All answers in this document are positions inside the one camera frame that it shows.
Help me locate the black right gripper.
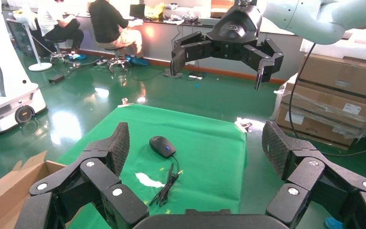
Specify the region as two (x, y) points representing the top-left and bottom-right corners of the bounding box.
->
(170, 4), (285, 92)

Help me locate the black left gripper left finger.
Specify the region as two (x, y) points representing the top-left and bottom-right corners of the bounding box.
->
(14, 122), (150, 229)

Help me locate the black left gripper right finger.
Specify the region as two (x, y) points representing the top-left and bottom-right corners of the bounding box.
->
(261, 120), (366, 229)

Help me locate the black wired computer mouse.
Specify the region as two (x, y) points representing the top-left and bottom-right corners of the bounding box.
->
(149, 135), (184, 208)

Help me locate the open brown cardboard box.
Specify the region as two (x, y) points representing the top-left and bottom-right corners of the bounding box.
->
(0, 150), (86, 229)

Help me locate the plastic wrapped brown carton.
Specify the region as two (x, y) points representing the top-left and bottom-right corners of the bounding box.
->
(273, 74), (366, 151)

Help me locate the long grey work counter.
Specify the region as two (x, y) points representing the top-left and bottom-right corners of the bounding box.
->
(1, 5), (304, 81)

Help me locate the green table cloth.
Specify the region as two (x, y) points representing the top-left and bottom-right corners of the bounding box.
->
(56, 104), (249, 229)

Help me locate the yellow bag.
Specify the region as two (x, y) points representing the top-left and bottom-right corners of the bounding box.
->
(144, 2), (166, 19)

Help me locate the office stool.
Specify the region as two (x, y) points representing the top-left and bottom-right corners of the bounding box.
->
(44, 38), (77, 64)
(103, 47), (132, 73)

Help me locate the black power adapter brick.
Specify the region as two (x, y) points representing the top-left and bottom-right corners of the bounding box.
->
(48, 74), (66, 85)

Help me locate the blue shoe cover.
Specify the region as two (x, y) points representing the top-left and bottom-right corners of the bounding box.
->
(125, 55), (150, 67)

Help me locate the large brown carton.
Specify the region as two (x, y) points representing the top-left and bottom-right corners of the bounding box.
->
(298, 53), (366, 109)

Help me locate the black laptop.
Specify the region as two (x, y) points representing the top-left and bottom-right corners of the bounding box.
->
(129, 3), (146, 19)

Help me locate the white floor stand round base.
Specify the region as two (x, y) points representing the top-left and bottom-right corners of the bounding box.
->
(13, 12), (53, 73)

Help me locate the white wheeled robot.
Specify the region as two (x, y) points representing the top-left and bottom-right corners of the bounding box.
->
(0, 0), (48, 135)

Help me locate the seated person black shirt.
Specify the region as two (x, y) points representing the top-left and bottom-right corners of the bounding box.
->
(88, 0), (144, 55)

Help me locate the white foam packing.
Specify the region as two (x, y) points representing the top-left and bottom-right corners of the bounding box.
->
(299, 28), (366, 67)

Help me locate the seated person white shirt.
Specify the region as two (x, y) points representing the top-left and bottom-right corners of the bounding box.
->
(37, 0), (85, 52)

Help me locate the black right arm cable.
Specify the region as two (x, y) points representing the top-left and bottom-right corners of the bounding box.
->
(288, 42), (366, 158)

